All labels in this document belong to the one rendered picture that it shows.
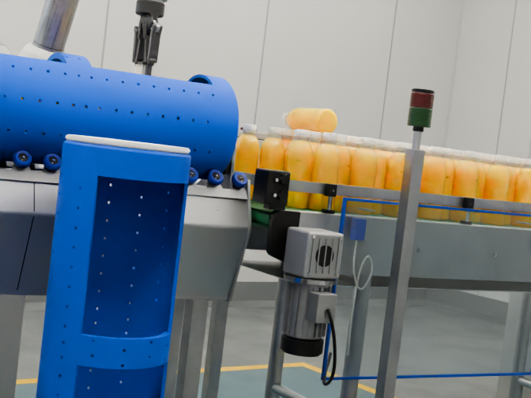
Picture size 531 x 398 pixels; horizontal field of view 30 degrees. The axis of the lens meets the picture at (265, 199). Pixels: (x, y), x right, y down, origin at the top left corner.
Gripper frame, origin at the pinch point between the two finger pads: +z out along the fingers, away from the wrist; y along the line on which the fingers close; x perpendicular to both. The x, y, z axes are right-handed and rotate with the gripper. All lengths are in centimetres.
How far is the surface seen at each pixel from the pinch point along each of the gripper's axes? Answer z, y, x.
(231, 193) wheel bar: 27.4, 9.7, 25.2
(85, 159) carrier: 21, 43, -29
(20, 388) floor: 119, -133, 19
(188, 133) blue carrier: 12.9, 12.6, 8.9
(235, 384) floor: 119, -130, 115
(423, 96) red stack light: -4, 37, 64
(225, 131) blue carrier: 11.3, 12.7, 19.6
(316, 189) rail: 24, 19, 46
